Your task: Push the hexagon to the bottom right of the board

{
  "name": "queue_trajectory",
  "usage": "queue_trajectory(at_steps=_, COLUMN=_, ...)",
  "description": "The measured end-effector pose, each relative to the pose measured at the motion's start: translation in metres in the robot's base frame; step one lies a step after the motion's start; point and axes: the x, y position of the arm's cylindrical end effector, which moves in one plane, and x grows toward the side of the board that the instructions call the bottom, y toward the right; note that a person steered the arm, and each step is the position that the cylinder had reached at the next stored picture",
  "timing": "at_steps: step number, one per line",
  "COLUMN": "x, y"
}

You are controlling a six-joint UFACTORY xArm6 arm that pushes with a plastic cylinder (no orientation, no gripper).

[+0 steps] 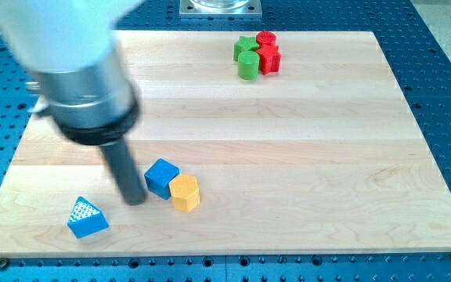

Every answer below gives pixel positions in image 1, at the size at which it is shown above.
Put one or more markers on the light wooden board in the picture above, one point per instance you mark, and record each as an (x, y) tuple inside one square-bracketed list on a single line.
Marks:
[(323, 157)]

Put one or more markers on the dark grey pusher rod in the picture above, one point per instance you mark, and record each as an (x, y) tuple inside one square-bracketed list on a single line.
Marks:
[(124, 170)]

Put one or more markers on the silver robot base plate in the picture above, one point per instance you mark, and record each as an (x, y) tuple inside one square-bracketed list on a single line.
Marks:
[(220, 8)]

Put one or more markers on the red star block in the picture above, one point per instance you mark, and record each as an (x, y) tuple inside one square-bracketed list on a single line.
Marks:
[(270, 58)]

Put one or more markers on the green star block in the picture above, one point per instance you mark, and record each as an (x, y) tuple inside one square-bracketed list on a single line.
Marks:
[(243, 44)]

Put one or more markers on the blue triangle block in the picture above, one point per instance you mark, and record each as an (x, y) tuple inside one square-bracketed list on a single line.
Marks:
[(86, 219)]

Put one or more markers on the blue cube block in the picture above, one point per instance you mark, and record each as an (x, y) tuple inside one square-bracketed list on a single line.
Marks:
[(158, 177)]

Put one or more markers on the yellow hexagon block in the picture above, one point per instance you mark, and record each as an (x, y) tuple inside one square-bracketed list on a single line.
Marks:
[(185, 193)]

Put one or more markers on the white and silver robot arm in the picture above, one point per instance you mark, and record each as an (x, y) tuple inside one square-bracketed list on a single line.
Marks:
[(69, 48)]

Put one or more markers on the red cylinder block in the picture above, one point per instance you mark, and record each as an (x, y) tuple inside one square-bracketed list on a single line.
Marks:
[(266, 38)]

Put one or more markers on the green cylinder block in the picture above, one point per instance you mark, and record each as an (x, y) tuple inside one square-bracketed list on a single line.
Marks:
[(248, 64)]

